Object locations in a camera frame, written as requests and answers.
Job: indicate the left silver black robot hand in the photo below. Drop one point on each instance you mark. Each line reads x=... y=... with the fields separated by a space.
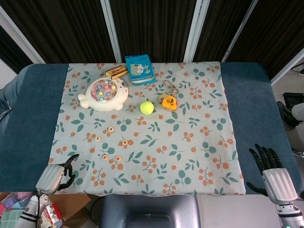
x=51 y=177

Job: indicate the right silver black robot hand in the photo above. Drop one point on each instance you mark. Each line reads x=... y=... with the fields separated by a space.
x=279 y=183

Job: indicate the wooden chess piece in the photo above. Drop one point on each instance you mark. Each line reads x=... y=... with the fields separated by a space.
x=97 y=138
x=118 y=158
x=104 y=157
x=124 y=142
x=111 y=129

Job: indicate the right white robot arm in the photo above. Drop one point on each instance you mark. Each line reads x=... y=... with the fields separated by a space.
x=288 y=213

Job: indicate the red white snack packet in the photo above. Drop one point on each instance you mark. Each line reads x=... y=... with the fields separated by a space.
x=51 y=213

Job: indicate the colourful patterned packet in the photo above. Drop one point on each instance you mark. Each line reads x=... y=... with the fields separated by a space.
x=14 y=202

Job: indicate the black shoe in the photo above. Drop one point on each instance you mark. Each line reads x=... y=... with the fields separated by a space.
x=285 y=114

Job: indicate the light grey trouser leg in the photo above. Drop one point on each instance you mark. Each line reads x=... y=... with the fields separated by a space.
x=298 y=111

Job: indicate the black flat box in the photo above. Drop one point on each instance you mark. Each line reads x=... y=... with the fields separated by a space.
x=294 y=98

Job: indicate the blue jeans leg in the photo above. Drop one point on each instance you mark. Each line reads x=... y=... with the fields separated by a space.
x=9 y=95

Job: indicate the white seal fishing toy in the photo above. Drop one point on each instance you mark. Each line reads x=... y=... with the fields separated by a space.
x=104 y=95

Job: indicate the grey robot torso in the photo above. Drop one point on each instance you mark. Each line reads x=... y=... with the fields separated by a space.
x=149 y=210

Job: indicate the yellow-green tennis ball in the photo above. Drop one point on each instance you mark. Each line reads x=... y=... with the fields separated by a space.
x=147 y=107

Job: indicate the floral printed tablecloth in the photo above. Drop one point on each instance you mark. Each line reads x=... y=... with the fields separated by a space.
x=166 y=142

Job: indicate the small yellow brown box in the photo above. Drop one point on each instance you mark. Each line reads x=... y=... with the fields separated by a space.
x=116 y=72

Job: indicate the blue card box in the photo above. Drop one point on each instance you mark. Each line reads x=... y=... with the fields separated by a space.
x=140 y=70

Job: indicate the dark folding partition screen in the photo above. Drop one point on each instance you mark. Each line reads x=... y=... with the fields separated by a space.
x=154 y=23

